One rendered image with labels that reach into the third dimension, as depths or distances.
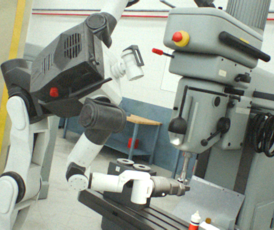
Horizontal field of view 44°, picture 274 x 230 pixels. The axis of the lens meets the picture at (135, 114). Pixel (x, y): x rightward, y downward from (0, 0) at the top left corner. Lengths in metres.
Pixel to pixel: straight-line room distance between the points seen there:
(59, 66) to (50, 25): 9.11
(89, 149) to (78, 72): 0.28
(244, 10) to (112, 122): 0.85
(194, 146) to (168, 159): 5.33
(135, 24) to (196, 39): 6.48
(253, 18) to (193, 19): 0.42
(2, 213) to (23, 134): 0.35
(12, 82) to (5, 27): 1.31
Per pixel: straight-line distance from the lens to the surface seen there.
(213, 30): 1.32
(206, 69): 1.38
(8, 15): 2.80
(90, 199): 1.84
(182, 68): 1.44
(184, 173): 1.55
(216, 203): 1.87
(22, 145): 1.49
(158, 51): 1.38
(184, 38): 1.32
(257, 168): 1.83
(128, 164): 1.73
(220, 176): 1.89
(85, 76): 1.23
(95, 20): 1.45
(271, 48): 6.01
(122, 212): 1.67
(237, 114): 1.60
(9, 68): 1.54
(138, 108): 7.27
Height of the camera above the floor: 1.56
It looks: 5 degrees down
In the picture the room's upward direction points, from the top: 11 degrees clockwise
